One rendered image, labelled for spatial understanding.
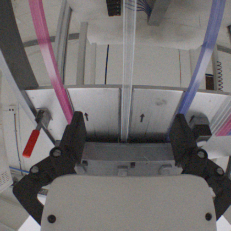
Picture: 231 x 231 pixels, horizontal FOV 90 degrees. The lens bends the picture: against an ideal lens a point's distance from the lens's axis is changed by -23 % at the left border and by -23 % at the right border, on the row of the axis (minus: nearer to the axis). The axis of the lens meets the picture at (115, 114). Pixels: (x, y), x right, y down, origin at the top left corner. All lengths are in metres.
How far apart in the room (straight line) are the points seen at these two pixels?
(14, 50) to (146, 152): 0.34
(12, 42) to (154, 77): 1.86
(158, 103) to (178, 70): 1.87
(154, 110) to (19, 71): 0.26
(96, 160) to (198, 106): 0.24
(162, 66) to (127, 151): 1.78
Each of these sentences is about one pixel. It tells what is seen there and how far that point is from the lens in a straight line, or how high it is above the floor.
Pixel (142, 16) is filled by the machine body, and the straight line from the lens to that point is 0.69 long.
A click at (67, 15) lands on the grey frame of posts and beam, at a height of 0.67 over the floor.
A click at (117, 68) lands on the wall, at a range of 1.97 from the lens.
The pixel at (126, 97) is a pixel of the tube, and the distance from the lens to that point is 0.24.
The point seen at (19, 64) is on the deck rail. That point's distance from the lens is 0.29.
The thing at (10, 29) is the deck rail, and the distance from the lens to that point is 0.28.
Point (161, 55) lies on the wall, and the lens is 2.10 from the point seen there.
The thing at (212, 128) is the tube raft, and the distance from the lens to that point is 0.37.
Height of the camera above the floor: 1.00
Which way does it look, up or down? 4 degrees up
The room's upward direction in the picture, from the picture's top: 179 degrees counter-clockwise
